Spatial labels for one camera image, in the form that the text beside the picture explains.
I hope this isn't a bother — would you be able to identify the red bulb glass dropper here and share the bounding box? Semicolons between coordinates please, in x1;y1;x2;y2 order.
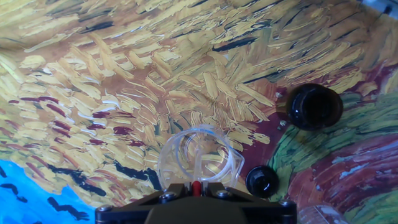
192;146;203;197

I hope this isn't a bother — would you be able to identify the amber glass bottle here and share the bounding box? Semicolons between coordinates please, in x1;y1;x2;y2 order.
285;83;345;131

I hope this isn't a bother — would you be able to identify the black bottle cap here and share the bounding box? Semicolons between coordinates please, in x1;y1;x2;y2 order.
245;165;280;199

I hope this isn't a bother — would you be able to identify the clear glass beaker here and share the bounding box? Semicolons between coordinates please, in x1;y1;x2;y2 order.
156;124;246;191
297;204;351;224

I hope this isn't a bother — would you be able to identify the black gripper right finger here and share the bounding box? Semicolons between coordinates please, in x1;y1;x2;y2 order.
201;181;297;224

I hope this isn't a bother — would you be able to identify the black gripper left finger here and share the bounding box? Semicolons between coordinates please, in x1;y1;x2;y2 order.
95;181;193;224

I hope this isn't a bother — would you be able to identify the painted wheatfield tablecloth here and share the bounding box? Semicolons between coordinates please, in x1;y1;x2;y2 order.
0;0;398;224

